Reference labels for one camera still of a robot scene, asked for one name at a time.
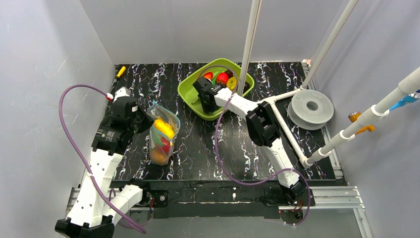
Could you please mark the yellow ring fruit toy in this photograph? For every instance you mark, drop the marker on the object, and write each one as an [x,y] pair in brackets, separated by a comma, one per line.
[231,83]

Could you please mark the white pvc pipe frame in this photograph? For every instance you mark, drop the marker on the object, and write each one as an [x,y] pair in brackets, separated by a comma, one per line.
[408,85]

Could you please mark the red apple toy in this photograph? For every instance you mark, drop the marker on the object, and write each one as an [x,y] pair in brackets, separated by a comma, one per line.
[166,145]

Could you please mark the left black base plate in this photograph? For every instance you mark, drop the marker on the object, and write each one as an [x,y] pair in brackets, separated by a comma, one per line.
[154,199]

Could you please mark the yellow handled screwdriver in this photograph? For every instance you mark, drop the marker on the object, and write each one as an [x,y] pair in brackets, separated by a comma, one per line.
[120,72]

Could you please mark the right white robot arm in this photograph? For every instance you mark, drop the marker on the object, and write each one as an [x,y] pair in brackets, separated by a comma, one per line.
[263,128]

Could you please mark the grey filament spool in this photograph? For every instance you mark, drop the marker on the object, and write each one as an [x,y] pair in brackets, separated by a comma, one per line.
[310,109]

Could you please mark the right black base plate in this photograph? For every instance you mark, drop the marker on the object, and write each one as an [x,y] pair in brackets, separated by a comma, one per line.
[277,197]

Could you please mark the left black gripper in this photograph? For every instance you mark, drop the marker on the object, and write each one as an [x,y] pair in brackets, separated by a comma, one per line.
[144,119]

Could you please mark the green plastic basket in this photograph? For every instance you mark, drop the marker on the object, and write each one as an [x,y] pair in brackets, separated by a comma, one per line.
[225,98]

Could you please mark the aluminium rail frame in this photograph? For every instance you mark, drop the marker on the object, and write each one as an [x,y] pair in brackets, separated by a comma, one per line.
[225,199]

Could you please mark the clear zip top bag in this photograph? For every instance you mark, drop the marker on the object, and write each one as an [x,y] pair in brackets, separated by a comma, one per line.
[156,111]

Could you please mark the blue handled tool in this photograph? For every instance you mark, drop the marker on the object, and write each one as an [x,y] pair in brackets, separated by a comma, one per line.
[410,98]

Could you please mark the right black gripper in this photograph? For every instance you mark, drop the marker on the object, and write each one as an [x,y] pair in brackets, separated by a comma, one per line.
[203,90]

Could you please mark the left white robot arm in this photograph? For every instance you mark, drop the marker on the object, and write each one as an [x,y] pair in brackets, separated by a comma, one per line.
[94,215]

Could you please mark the red strawberry toy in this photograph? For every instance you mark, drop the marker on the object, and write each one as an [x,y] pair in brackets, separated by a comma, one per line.
[222,78]

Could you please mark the brown kiwi toy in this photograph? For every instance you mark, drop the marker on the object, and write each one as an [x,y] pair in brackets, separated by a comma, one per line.
[158,157]

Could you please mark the orange red mango toy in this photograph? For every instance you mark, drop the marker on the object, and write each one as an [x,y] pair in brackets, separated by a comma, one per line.
[208,75]

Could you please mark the white centre pole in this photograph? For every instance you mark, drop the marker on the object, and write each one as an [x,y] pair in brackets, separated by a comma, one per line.
[251,30]

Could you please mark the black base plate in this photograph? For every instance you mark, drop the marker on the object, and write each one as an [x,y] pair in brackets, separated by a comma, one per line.
[277,197]
[154,199]

